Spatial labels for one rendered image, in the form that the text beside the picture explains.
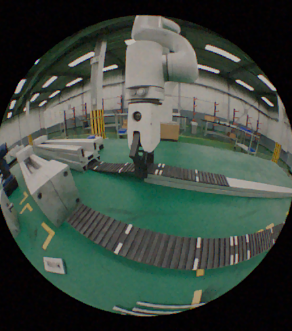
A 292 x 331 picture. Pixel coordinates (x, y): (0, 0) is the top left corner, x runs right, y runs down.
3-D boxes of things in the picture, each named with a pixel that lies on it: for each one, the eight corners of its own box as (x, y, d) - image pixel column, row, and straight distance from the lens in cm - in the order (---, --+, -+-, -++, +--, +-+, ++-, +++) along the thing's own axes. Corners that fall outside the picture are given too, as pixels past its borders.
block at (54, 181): (88, 194, 28) (77, 159, 23) (58, 228, 25) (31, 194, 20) (69, 184, 35) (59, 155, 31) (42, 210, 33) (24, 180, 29)
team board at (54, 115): (46, 146, 667) (41, 111, 668) (50, 142, 703) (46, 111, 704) (64, 141, 571) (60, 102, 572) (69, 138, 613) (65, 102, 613)
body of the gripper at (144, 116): (156, 94, 19) (155, 156, 21) (165, 100, 29) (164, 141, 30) (117, 98, 22) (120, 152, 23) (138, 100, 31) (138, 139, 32)
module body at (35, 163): (64, 189, 34) (53, 163, 30) (42, 210, 33) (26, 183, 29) (27, 159, 109) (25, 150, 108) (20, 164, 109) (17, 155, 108)
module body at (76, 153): (101, 159, 43) (97, 138, 40) (83, 173, 37) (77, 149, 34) (42, 149, 112) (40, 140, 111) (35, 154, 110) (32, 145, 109)
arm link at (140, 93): (159, 84, 20) (159, 100, 19) (166, 92, 28) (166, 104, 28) (116, 88, 23) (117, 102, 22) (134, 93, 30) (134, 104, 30)
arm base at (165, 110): (152, 120, 88) (153, 98, 88) (176, 122, 86) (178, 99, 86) (146, 123, 70) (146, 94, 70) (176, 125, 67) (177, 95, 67)
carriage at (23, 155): (35, 158, 61) (31, 145, 60) (20, 169, 61) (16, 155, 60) (31, 155, 77) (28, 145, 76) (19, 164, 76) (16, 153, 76)
